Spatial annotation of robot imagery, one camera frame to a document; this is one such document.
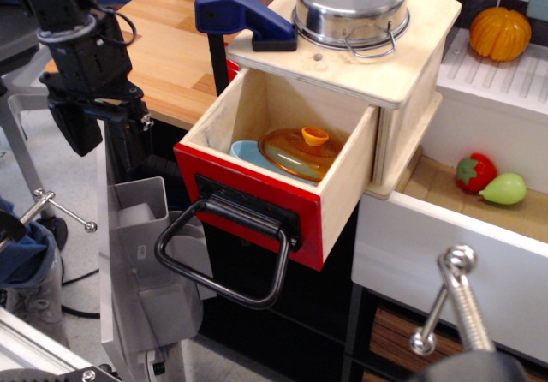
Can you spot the red plastic strawberry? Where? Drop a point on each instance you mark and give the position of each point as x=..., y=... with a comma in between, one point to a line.
x=475, y=172

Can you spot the silver clamp screw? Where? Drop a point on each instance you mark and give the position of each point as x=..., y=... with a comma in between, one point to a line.
x=454, y=266
x=43, y=199

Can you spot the blue jeans leg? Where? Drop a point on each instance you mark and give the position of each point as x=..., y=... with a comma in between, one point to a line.
x=26, y=263

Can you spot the wooden table board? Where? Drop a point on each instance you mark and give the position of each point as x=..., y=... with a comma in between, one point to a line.
x=171, y=61

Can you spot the silver clamp screw right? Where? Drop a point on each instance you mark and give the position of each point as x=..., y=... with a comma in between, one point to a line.
x=454, y=266

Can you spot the green plastic pear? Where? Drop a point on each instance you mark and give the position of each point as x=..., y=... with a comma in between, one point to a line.
x=506, y=189

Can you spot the light blue bowl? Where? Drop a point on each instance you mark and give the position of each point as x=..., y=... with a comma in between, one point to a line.
x=248, y=150

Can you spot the grey metal bracket stand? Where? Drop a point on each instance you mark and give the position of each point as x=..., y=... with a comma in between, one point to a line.
x=146, y=309

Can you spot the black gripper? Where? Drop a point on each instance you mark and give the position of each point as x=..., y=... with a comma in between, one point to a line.
x=119, y=103

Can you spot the black metal drawer handle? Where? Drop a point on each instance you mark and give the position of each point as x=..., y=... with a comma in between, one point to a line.
x=267, y=221

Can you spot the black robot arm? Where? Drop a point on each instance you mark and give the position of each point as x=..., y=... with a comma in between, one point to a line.
x=91, y=84

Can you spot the white toy sink unit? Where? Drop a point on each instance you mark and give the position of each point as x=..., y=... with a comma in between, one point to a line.
x=499, y=110

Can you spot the plywood box cabinet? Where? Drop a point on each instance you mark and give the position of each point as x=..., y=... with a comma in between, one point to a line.
x=381, y=107

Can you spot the blue bar clamp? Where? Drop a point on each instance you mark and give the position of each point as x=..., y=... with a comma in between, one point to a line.
x=218, y=18

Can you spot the stainless steel pot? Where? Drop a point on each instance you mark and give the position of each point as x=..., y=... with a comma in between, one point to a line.
x=366, y=28

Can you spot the silver clamp screw left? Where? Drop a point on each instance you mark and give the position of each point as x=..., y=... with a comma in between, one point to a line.
x=43, y=199

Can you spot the orange plastic pumpkin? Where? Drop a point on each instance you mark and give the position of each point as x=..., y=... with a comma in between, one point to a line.
x=500, y=34

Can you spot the orange transparent pot lid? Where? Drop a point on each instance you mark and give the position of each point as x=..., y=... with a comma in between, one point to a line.
x=307, y=152

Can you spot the red-fronted wooden drawer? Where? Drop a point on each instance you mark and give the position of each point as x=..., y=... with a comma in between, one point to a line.
x=242, y=112

